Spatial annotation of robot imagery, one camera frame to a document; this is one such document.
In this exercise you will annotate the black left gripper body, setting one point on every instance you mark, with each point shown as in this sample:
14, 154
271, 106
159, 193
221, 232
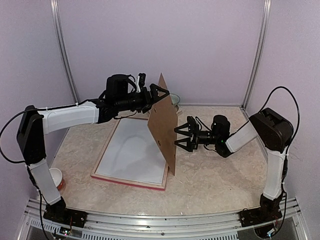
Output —
145, 102

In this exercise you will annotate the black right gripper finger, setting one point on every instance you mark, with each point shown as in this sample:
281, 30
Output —
185, 143
185, 129

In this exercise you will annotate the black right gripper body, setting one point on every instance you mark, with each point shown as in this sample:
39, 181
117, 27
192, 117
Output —
197, 138

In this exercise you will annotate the brown backing board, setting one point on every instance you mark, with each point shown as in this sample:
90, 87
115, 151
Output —
161, 123

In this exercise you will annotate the wooden picture frame red edge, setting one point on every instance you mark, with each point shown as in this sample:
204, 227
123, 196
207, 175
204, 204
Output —
130, 183

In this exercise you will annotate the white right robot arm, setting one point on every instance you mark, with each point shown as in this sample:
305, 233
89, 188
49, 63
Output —
273, 130

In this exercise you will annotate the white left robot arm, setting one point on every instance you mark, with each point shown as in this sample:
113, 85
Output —
122, 93

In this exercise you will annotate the white plate green rings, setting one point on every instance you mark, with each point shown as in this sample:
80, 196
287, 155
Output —
178, 110

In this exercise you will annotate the green ceramic bowl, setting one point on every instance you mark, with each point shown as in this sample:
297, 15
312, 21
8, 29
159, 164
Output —
175, 99

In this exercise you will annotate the white bowl orange outside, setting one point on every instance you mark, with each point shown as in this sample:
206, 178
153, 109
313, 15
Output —
57, 177

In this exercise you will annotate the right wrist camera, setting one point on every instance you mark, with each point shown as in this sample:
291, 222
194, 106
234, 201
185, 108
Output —
193, 124

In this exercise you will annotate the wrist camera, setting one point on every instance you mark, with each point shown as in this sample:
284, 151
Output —
140, 82
193, 124

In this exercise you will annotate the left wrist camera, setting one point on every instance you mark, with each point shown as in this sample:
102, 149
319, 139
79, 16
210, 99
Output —
140, 82

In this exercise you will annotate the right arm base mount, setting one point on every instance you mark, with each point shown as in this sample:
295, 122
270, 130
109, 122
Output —
260, 215

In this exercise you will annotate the left aluminium corner post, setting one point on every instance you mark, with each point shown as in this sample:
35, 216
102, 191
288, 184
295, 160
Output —
54, 5

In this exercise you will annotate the aluminium corner post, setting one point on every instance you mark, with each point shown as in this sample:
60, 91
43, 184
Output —
258, 52
54, 5

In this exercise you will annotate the right aluminium corner post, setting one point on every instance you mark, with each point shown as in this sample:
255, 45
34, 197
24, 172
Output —
258, 52

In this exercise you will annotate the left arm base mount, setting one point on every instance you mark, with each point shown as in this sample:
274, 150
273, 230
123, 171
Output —
59, 213

